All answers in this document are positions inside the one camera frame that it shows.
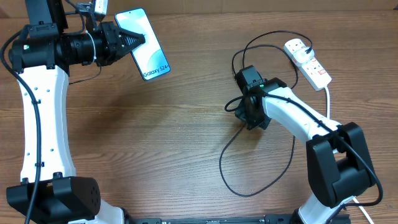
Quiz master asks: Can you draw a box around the blue Galaxy smartphone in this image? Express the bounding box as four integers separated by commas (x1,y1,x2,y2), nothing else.
115,8,171,81

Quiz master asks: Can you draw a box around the black USB charging cable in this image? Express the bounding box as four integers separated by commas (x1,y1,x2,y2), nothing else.
219,30,313,198

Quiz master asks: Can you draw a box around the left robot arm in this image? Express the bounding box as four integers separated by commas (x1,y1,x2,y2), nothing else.
1,0,145,223

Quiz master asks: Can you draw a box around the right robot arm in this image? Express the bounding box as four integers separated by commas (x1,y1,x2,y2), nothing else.
233,65,379,223

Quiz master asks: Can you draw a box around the white charger plug adapter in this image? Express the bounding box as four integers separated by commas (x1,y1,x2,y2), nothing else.
293,47,315,65

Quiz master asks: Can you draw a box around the white power strip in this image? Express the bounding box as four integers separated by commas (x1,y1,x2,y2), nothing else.
284,39,331,91

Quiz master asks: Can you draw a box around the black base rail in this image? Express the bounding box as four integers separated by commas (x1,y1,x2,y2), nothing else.
124,213,352,224

